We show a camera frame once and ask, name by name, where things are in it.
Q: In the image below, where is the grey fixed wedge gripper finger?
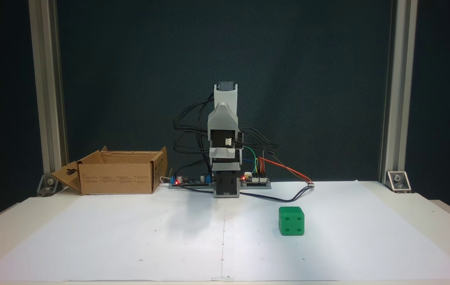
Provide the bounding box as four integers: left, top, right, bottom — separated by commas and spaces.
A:
211, 146, 238, 161

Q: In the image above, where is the circuit board with jumper pins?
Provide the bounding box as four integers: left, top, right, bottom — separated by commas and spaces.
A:
240, 171, 272, 189

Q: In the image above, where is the aluminium frame post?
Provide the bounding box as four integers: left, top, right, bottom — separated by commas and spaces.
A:
379, 0, 418, 185
29, 0, 69, 175

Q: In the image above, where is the black elbow motor cable loop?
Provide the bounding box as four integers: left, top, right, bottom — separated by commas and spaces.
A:
172, 93, 215, 167

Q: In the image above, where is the green die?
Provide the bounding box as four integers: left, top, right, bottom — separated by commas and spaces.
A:
278, 206, 305, 236

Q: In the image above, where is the orange red wire bundle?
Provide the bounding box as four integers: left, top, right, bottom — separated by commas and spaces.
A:
260, 157, 315, 186

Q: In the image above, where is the circuit board with blue parts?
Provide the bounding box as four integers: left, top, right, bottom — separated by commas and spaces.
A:
168, 172, 214, 189

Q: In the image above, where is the black cable with white plug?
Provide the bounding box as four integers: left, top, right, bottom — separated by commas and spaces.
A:
177, 183, 315, 203

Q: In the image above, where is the black wrist motor cable loop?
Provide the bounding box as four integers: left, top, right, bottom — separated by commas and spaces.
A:
238, 127, 280, 153

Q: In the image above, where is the metal corner bracket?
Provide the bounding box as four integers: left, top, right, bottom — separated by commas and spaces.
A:
36, 173, 69, 197
386, 171, 412, 194

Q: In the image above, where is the open cardboard box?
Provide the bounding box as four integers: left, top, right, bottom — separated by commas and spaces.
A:
51, 146, 168, 195

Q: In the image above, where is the green jumper wire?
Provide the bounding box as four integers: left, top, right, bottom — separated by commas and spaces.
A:
243, 146, 259, 175

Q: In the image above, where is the large white paper sheet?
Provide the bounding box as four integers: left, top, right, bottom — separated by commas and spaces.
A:
0, 180, 450, 283

